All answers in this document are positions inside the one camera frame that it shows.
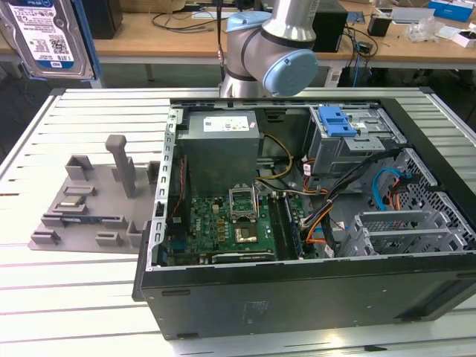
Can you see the hard disk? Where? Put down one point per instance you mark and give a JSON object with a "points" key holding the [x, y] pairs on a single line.
{"points": [[44, 33]]}

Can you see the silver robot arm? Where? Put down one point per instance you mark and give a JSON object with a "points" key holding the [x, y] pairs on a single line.
{"points": [[253, 48]]}

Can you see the metal disk bay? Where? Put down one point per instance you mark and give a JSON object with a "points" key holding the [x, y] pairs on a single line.
{"points": [[394, 217]]}

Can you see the grey power supply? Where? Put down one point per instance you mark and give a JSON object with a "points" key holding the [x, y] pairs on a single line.
{"points": [[219, 156]]}

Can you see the CPU socket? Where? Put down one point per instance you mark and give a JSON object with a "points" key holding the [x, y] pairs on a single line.
{"points": [[246, 232]]}

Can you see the green motherboard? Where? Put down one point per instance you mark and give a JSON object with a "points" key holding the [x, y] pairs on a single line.
{"points": [[208, 227]]}

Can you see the black RAM slot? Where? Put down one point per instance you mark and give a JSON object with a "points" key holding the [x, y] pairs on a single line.
{"points": [[276, 230]]}

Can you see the black case fan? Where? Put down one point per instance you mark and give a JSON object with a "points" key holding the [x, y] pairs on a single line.
{"points": [[173, 175]]}

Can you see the RAM stick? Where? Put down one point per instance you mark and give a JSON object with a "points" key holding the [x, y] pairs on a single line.
{"points": [[294, 230], [80, 221]]}

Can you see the black graphics card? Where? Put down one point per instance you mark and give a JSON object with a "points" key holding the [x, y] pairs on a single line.
{"points": [[241, 257]]}

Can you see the metal drive cage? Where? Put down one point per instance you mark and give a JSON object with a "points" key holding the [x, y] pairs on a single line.
{"points": [[334, 152]]}

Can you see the blue drive latch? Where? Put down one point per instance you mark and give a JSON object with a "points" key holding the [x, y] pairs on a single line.
{"points": [[336, 122]]}

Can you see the grey parts rack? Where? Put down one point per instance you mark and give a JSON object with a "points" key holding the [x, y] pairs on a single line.
{"points": [[104, 186]]}

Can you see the black open PC case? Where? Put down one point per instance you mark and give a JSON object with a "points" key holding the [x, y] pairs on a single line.
{"points": [[297, 305]]}

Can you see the wooden desk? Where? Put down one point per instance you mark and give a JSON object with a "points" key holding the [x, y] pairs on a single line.
{"points": [[167, 41]]}

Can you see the silver CPU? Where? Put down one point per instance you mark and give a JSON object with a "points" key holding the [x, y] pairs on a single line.
{"points": [[70, 203]]}

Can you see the large black computer case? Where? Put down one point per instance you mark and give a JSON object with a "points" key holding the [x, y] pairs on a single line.
{"points": [[108, 18]]}

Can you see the small black box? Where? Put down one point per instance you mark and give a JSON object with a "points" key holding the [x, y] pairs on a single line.
{"points": [[379, 26]]}

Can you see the clear plastic bag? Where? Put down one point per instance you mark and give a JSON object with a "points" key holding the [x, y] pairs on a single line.
{"points": [[422, 29]]}

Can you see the white box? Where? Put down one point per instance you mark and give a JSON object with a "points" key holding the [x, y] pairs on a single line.
{"points": [[465, 37]]}

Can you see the blue cardboard box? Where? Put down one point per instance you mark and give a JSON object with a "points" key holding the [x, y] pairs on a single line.
{"points": [[451, 8]]}

